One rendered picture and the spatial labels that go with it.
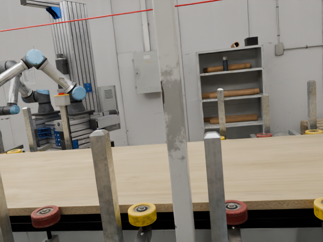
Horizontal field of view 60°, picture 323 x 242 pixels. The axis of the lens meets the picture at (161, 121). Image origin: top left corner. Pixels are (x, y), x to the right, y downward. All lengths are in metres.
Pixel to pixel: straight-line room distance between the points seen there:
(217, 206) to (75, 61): 2.33
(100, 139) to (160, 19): 0.32
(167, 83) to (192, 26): 3.75
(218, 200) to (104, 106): 2.37
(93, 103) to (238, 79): 2.35
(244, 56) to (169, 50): 3.75
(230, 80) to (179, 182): 3.71
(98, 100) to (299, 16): 3.09
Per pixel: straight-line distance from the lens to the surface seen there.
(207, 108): 4.40
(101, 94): 2.90
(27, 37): 5.16
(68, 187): 1.12
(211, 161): 0.61
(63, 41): 2.88
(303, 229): 0.96
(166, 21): 0.71
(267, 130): 1.74
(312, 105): 1.79
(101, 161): 0.65
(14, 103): 2.60
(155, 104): 4.45
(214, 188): 0.63
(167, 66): 0.70
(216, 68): 4.17
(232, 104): 4.42
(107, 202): 0.68
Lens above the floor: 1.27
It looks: 9 degrees down
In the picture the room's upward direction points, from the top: 6 degrees counter-clockwise
